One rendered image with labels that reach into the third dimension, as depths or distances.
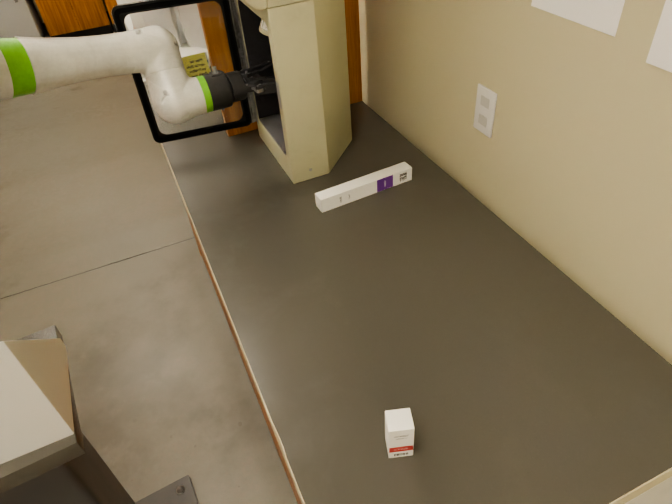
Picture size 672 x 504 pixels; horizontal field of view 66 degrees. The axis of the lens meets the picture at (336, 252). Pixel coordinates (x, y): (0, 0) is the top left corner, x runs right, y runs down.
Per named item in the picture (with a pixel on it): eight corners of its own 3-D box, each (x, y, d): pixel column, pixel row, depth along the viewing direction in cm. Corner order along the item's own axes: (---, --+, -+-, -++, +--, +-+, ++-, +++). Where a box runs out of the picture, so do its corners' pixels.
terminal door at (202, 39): (252, 124, 166) (226, -12, 139) (155, 144, 161) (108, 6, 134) (252, 123, 166) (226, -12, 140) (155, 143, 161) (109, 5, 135)
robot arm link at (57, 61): (29, 100, 116) (41, 87, 108) (7, 47, 113) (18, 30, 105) (174, 76, 138) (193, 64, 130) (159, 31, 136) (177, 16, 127)
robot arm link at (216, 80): (206, 106, 142) (216, 119, 135) (196, 64, 134) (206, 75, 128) (227, 101, 144) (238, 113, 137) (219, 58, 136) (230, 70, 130)
